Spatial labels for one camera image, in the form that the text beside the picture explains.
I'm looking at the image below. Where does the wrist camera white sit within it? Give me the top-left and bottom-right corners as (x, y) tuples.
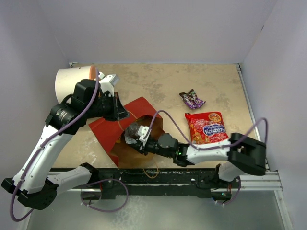
(137, 126), (151, 146)
(99, 74), (119, 97)

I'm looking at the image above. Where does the red candy snack bag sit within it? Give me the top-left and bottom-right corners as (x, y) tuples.
(185, 112), (229, 144)

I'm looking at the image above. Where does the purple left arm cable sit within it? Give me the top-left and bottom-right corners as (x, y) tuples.
(9, 67), (100, 221)

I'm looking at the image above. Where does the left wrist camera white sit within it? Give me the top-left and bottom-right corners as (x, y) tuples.
(99, 74), (119, 97)

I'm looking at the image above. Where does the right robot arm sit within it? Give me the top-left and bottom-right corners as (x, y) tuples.
(130, 133), (266, 187)

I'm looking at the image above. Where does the white silver snack packet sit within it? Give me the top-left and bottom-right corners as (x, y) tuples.
(124, 122), (140, 145)

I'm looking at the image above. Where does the purple brown M&M's packet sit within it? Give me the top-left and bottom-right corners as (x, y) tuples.
(179, 92), (198, 109)

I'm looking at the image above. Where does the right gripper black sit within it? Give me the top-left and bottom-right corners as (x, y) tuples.
(129, 137), (174, 158)

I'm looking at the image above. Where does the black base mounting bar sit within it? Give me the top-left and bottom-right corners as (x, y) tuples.
(71, 167), (242, 201)

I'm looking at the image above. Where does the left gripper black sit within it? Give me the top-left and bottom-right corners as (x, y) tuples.
(85, 92), (130, 121)

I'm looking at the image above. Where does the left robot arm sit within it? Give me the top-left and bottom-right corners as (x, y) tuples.
(1, 77), (129, 210)

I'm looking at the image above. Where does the red brown paper bag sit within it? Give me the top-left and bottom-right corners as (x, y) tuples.
(89, 97), (159, 179)

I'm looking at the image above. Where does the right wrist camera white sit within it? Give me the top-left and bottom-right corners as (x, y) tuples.
(137, 126), (151, 146)

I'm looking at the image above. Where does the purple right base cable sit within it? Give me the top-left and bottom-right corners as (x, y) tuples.
(214, 177), (242, 207)

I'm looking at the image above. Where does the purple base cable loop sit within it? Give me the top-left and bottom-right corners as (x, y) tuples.
(80, 177), (129, 213)

